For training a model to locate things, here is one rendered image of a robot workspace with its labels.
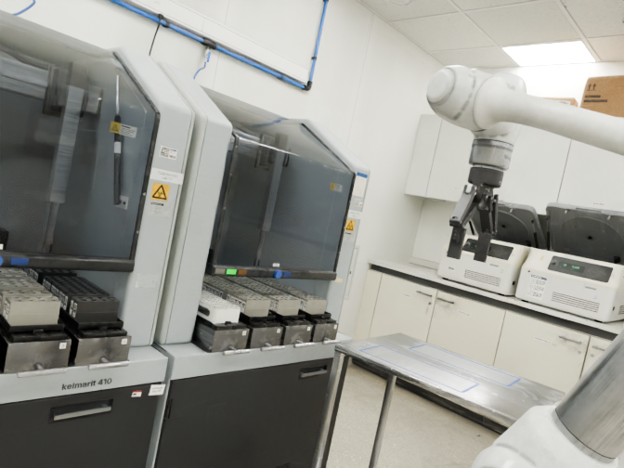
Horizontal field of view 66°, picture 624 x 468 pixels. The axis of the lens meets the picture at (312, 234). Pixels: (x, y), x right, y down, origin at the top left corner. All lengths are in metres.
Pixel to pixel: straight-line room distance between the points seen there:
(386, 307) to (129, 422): 2.75
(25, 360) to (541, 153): 3.37
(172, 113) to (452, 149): 3.00
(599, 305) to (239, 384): 2.32
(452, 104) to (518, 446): 0.61
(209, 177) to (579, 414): 1.12
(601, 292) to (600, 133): 2.39
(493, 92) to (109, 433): 1.25
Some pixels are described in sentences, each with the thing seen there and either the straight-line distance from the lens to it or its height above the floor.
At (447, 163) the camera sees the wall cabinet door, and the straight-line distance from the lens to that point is 4.11.
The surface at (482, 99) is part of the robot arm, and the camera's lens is 1.01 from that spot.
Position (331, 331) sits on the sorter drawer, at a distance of 1.91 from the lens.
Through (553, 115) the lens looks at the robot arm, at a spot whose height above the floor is 1.49.
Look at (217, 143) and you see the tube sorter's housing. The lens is 1.51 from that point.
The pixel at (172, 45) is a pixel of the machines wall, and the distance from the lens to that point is 2.73.
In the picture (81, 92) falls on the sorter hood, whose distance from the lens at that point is 1.32.
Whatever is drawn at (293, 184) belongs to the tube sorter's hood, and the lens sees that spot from 1.70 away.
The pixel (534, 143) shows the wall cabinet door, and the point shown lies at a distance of 3.87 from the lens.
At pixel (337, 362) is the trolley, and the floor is 0.77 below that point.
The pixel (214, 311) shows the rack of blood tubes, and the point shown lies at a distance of 1.56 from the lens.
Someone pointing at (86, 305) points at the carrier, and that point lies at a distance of 1.39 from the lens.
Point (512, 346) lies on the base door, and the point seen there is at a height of 0.60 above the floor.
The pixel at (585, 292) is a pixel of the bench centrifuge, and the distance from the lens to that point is 3.35.
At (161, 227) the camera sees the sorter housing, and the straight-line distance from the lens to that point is 1.44.
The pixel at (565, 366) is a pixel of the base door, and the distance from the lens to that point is 3.39.
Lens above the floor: 1.24
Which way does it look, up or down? 3 degrees down
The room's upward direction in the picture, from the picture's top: 12 degrees clockwise
